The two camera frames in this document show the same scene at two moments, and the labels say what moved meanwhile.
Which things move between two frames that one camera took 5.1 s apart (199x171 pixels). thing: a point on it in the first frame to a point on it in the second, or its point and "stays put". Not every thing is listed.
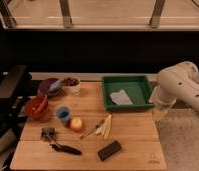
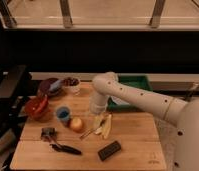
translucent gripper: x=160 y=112 to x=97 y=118
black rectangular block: x=107 y=151 stays put
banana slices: x=104 y=129 stays put
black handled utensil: x=65 y=148 stays put
